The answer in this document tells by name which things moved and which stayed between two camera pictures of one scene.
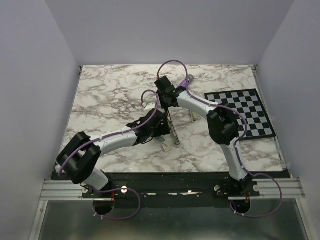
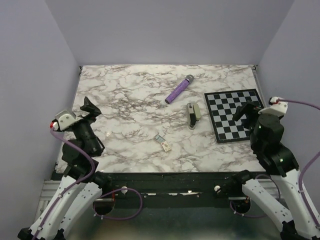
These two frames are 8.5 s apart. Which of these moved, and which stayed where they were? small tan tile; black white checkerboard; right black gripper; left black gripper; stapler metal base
Moved: left black gripper; stapler metal base; right black gripper
Stayed: small tan tile; black white checkerboard
